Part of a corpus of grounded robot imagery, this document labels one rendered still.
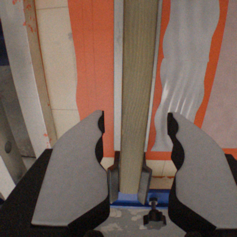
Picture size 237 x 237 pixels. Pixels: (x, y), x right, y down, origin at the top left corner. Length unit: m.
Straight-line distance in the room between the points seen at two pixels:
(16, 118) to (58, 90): 1.44
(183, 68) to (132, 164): 0.15
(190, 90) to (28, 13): 0.26
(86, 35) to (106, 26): 0.03
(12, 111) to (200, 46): 1.60
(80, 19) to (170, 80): 0.16
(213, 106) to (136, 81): 0.19
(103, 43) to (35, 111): 0.15
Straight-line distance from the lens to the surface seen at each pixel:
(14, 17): 0.28
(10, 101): 1.69
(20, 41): 0.28
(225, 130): 0.38
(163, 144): 0.36
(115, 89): 0.26
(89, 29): 0.28
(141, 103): 0.19
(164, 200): 0.42
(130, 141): 0.22
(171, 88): 0.30
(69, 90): 0.32
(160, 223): 0.38
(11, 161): 0.37
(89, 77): 0.30
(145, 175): 0.31
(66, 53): 0.30
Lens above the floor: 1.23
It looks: 57 degrees down
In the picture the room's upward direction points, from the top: 174 degrees counter-clockwise
